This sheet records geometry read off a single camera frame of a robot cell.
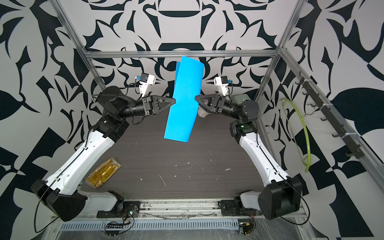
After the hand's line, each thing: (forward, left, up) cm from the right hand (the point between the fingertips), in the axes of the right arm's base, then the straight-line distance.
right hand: (196, 103), depth 55 cm
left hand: (-1, +8, +3) cm, 9 cm away
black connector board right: (-34, -23, -49) cm, 64 cm away
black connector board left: (-34, +41, -50) cm, 73 cm away
